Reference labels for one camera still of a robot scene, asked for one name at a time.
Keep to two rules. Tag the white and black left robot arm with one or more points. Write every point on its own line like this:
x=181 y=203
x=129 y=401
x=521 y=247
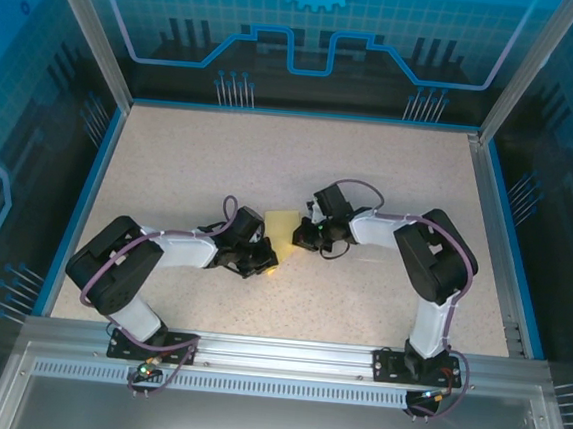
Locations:
x=188 y=251

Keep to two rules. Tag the aluminium frame post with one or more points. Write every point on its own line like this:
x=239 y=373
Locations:
x=530 y=70
x=96 y=37

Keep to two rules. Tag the yellow cloth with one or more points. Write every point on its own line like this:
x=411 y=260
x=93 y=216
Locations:
x=282 y=229

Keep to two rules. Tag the aluminium side rail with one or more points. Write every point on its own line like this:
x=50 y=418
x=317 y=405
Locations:
x=490 y=202

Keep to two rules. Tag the aluminium mounting rail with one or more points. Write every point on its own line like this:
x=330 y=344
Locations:
x=284 y=357

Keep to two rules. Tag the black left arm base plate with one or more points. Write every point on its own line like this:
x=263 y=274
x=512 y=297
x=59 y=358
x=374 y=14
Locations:
x=115 y=352

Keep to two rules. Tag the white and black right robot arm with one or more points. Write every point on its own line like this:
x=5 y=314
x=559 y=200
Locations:
x=373 y=230

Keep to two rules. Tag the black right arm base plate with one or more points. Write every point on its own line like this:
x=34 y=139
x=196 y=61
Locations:
x=384 y=366

